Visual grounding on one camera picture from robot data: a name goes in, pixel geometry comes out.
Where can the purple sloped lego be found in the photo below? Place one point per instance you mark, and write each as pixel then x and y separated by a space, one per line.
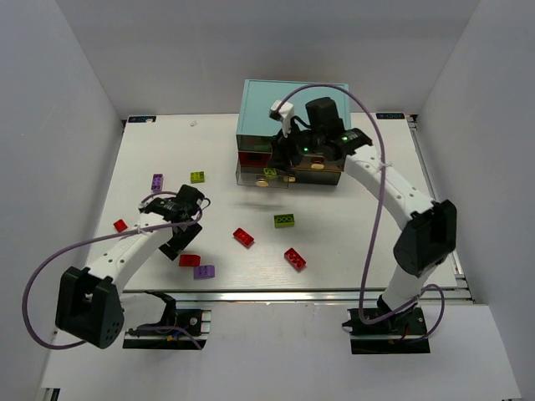
pixel 204 272

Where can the left blue label sticker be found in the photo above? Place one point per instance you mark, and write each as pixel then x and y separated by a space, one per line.
pixel 141 119

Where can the blue label sticker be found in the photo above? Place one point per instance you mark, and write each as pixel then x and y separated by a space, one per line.
pixel 141 119
pixel 387 115

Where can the lime small lego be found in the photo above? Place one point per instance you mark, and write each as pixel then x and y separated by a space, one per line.
pixel 270 173

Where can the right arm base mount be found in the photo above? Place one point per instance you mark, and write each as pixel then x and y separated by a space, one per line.
pixel 402 334

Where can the right blue label sticker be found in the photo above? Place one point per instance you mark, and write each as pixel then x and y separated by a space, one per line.
pixel 387 115

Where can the small red lego left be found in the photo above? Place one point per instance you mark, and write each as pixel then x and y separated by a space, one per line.
pixel 120 226

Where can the lime lego near left arm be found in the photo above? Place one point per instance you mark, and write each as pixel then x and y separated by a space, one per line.
pixel 197 177

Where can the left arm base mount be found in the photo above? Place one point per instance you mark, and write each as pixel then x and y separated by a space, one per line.
pixel 157 321

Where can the teal drawer cabinet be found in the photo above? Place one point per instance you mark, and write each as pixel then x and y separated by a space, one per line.
pixel 255 129

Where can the red lego centre left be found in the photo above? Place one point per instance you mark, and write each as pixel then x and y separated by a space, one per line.
pixel 243 237

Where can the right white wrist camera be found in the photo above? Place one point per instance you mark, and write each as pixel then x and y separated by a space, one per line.
pixel 282 112

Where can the purple long lego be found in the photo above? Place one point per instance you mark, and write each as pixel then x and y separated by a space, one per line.
pixel 157 182

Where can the red sloped lego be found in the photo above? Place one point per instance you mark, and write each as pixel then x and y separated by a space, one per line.
pixel 189 260

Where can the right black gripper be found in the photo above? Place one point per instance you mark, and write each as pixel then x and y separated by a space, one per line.
pixel 282 154

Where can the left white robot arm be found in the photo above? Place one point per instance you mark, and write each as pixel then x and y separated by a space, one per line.
pixel 89 305

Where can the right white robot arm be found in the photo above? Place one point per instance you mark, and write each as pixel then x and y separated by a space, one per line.
pixel 427 226

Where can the red lego centre right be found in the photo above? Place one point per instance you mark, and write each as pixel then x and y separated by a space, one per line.
pixel 295 259

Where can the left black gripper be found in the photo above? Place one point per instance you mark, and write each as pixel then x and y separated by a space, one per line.
pixel 180 241

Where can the lime long lego centre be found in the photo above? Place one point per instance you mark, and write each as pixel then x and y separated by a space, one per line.
pixel 284 220

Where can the transparent drawer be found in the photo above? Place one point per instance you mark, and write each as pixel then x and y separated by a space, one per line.
pixel 254 176

